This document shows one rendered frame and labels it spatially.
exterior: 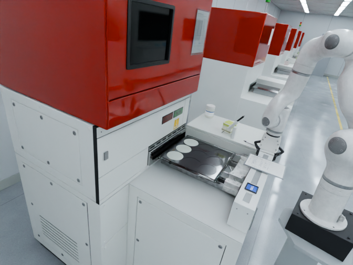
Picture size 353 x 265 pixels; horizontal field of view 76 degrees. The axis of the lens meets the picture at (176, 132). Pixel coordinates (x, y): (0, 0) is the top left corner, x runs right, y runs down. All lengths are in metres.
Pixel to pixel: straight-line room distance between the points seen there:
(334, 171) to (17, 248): 2.07
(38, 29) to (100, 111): 0.40
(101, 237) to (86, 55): 0.89
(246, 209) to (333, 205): 0.36
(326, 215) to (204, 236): 0.54
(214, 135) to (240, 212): 0.65
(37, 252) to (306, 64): 2.09
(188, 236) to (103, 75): 0.84
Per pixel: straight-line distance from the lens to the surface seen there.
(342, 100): 1.11
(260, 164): 1.35
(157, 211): 1.24
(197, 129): 1.61
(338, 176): 1.13
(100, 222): 1.24
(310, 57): 1.22
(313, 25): 14.27
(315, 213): 1.23
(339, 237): 1.21
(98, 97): 0.87
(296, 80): 1.24
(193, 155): 1.40
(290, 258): 1.40
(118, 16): 0.83
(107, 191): 1.15
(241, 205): 1.05
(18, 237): 2.25
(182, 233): 1.23
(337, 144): 1.03
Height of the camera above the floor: 1.63
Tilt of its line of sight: 26 degrees down
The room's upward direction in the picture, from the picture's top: 8 degrees clockwise
